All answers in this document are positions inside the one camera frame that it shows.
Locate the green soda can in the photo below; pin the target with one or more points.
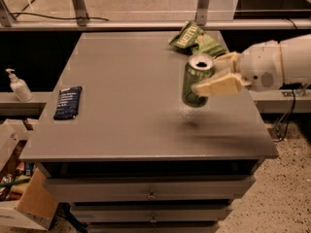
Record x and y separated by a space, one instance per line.
200 66

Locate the grey metal rail frame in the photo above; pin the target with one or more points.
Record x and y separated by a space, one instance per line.
112 15

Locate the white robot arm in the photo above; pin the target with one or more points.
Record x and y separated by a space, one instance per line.
295 61

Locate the green jalapeno chip bag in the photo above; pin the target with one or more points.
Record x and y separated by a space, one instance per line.
195 39

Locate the grey drawer cabinet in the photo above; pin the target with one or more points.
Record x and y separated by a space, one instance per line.
136 159

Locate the white pump dispenser bottle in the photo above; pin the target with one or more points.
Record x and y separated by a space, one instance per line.
19 86

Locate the dark blue snack bag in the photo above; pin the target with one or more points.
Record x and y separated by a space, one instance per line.
68 102

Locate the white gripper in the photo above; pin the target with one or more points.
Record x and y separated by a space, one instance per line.
260 66

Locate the cardboard box with clutter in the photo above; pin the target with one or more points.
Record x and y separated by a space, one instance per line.
24 202

